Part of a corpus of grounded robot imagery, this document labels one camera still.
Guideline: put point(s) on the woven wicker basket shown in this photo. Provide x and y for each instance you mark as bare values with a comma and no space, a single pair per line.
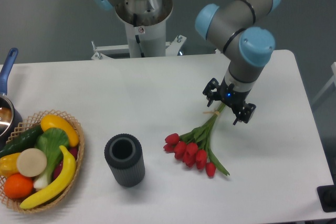
30,122

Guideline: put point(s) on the yellow squash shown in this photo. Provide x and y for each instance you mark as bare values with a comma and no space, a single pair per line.
55,121

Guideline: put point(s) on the blue handled saucepan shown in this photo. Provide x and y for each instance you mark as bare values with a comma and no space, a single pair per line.
10,117

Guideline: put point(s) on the black device at table edge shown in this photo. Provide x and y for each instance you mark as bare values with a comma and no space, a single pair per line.
327,197

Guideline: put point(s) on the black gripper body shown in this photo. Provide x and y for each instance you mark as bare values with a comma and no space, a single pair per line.
234,95

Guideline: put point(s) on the green bok choy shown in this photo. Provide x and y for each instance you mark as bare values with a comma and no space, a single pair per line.
49,143

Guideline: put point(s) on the red tulip bouquet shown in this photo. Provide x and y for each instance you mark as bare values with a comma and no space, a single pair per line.
194,148

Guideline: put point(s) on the red fruit in basket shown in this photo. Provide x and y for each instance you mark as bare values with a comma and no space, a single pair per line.
74,152

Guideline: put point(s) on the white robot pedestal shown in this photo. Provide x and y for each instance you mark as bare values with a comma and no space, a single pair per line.
145,24

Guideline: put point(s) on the orange fruit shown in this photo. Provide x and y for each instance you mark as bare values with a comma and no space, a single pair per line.
18,186

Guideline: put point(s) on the yellow bell pepper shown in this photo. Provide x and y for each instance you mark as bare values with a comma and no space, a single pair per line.
8,165

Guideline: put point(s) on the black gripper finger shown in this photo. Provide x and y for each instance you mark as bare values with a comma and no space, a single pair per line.
212,91
243,112

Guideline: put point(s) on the yellow banana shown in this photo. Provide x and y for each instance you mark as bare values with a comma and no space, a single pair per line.
55,187

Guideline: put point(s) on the white frame at right edge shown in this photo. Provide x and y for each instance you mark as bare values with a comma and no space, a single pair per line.
325,91

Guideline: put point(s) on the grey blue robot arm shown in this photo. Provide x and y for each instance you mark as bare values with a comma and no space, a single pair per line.
231,30

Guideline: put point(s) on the green cucumber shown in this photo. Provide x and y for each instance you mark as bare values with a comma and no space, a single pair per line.
23,141

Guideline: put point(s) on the beige round disc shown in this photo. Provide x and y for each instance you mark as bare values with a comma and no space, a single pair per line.
31,162

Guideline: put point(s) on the dark grey ribbed vase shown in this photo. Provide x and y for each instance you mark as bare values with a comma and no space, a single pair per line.
124,156

